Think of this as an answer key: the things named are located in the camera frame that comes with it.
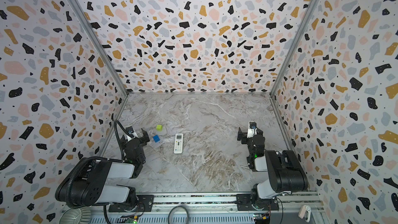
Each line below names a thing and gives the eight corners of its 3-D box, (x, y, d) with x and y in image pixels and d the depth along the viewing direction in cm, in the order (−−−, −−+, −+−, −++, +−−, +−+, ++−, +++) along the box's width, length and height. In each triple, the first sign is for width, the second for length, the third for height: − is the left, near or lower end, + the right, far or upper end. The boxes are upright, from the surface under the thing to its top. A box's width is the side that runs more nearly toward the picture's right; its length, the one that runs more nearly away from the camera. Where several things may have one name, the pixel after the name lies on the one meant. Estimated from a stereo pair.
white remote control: (174, 153, 92) (173, 152, 90) (174, 135, 100) (174, 133, 99) (183, 153, 93) (182, 151, 91) (183, 134, 101) (182, 132, 99)
